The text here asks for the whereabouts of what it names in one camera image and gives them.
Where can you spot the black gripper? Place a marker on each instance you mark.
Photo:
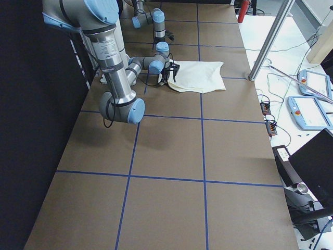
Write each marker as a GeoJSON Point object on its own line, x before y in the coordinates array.
{"type": "Point", "coordinates": [166, 73]}
{"type": "Point", "coordinates": [159, 39]}

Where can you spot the cream long-sleeve Twinkle shirt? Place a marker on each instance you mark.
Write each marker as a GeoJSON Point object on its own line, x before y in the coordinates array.
{"type": "Point", "coordinates": [197, 76]}

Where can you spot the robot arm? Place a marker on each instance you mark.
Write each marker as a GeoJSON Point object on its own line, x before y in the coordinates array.
{"type": "Point", "coordinates": [155, 17]}
{"type": "Point", "coordinates": [99, 21]}

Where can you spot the red fire extinguisher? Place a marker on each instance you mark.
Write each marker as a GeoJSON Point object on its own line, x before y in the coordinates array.
{"type": "Point", "coordinates": [243, 10]}

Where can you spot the upper orange black adapter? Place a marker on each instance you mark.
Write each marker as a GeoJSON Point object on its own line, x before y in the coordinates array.
{"type": "Point", "coordinates": [265, 107]}

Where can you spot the orange black adapter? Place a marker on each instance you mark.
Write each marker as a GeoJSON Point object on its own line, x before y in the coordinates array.
{"type": "Point", "coordinates": [265, 107]}
{"type": "Point", "coordinates": [271, 128]}

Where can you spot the lower orange black adapter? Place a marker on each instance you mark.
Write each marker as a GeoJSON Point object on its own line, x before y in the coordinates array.
{"type": "Point", "coordinates": [271, 128]}

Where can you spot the lower teach pendant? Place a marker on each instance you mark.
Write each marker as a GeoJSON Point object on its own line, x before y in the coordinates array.
{"type": "Point", "coordinates": [308, 113]}

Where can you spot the teach pendant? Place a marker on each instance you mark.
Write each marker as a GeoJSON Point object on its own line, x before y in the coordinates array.
{"type": "Point", "coordinates": [308, 113]}
{"type": "Point", "coordinates": [317, 81]}

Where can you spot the upper teach pendant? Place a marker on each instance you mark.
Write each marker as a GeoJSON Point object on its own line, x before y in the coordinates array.
{"type": "Point", "coordinates": [317, 81]}

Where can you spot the thin metal rod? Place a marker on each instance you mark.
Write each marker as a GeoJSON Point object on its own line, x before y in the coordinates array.
{"type": "Point", "coordinates": [325, 98]}

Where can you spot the wooden board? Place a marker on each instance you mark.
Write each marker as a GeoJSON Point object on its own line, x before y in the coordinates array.
{"type": "Point", "coordinates": [322, 48]}

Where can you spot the black box with label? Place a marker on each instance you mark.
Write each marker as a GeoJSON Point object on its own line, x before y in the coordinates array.
{"type": "Point", "coordinates": [286, 171]}

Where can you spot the black monitor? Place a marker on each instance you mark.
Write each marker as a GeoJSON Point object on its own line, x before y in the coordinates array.
{"type": "Point", "coordinates": [313, 164]}

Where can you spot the metal cup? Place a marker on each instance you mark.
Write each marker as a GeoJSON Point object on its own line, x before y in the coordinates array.
{"type": "Point", "coordinates": [301, 188]}

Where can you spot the aluminium rail column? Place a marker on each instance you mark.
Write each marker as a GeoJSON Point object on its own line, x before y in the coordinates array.
{"type": "Point", "coordinates": [89, 65]}

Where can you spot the aluminium frame post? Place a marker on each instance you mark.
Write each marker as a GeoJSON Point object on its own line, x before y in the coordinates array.
{"type": "Point", "coordinates": [269, 41]}

